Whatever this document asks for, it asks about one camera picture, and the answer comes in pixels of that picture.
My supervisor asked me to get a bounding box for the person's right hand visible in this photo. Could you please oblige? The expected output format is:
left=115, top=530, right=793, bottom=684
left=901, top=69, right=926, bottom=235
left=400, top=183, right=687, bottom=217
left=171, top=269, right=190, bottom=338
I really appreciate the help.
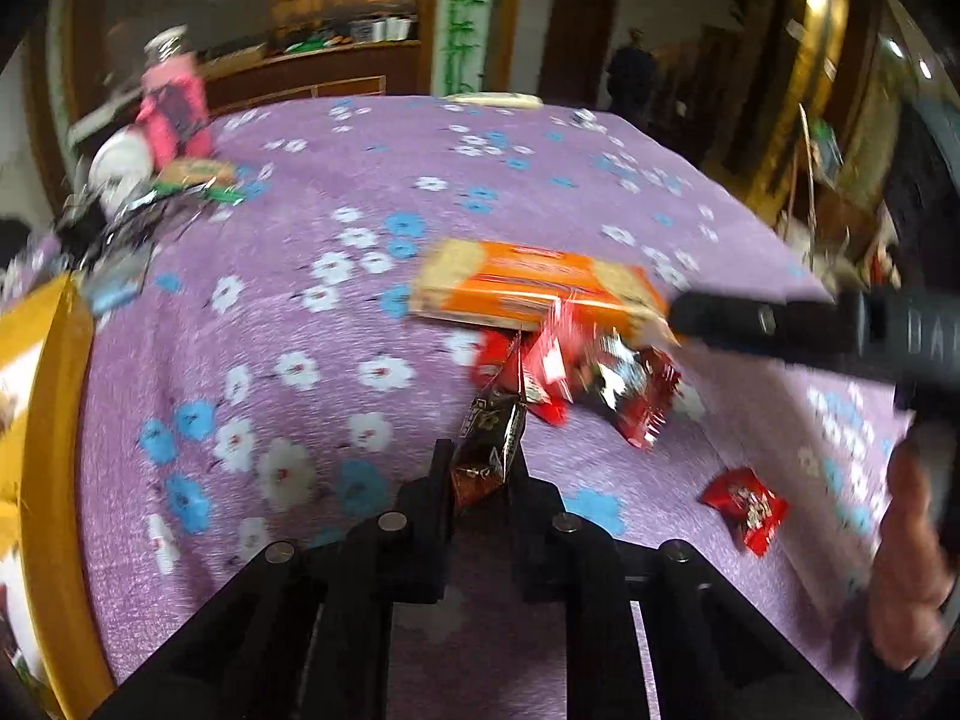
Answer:
left=870, top=431, right=960, bottom=672

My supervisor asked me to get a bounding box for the bottle with pink knit sleeve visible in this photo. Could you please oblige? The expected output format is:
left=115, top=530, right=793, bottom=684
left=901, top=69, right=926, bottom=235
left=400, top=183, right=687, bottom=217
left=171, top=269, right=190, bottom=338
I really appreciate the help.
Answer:
left=135, top=26, right=212, bottom=166

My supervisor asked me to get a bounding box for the dark brown snack packet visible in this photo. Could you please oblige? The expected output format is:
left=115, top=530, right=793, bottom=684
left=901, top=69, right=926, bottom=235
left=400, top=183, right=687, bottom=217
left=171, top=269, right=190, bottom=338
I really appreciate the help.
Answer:
left=448, top=382, right=527, bottom=515

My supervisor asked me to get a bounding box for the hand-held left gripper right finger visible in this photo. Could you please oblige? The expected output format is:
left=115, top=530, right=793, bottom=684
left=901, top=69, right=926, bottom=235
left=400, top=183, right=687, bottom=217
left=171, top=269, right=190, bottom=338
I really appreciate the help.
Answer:
left=510, top=435, right=863, bottom=720

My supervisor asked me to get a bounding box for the black and red candy packet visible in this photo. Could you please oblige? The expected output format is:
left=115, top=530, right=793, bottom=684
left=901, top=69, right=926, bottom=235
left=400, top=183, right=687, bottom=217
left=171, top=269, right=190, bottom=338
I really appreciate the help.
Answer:
left=574, top=330, right=646, bottom=421

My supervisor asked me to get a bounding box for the pile of foil wrappers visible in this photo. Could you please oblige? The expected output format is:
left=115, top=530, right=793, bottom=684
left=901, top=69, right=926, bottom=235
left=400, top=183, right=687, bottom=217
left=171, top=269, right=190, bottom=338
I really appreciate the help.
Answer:
left=45, top=191, right=196, bottom=278

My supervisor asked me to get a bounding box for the green snack packet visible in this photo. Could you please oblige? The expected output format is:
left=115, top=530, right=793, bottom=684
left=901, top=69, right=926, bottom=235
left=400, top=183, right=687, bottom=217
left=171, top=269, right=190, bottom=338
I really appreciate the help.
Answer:
left=154, top=157, right=248, bottom=203

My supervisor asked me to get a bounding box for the cream rectangular stick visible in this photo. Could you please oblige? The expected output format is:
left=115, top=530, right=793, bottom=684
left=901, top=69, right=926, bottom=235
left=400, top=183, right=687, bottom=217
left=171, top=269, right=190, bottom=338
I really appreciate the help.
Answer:
left=446, top=91, right=542, bottom=109

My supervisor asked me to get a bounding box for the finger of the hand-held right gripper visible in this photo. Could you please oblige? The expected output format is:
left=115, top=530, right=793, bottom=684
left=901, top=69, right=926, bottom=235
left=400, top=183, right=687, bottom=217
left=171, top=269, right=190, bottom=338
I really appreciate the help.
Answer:
left=667, top=289, right=863, bottom=372

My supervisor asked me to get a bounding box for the wooden framed glass partition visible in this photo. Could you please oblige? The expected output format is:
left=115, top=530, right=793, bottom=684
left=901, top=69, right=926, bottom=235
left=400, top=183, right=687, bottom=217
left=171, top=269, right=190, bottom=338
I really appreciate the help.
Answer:
left=45, top=0, right=518, bottom=121

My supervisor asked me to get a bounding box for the orange biscuit packet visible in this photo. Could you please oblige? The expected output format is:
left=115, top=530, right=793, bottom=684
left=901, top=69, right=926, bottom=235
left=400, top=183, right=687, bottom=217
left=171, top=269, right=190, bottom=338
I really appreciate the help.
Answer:
left=409, top=238, right=672, bottom=346

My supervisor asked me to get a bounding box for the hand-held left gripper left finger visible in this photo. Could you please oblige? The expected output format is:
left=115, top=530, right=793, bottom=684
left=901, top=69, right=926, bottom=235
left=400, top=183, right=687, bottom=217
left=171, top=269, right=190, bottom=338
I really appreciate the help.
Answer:
left=90, top=439, right=458, bottom=720

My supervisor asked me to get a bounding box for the white cup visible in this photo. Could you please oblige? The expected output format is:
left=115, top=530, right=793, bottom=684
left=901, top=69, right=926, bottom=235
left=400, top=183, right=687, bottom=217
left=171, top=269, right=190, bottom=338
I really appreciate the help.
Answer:
left=88, top=127, right=155, bottom=215

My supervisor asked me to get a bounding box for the brown wooden door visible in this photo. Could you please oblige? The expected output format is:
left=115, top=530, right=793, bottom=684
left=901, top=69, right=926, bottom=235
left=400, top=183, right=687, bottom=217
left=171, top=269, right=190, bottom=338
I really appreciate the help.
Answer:
left=540, top=0, right=622, bottom=110

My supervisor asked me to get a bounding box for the light blue packet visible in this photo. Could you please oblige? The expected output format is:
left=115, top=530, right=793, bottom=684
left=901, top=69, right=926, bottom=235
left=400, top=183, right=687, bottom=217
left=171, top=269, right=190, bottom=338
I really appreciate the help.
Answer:
left=82, top=251, right=151, bottom=316

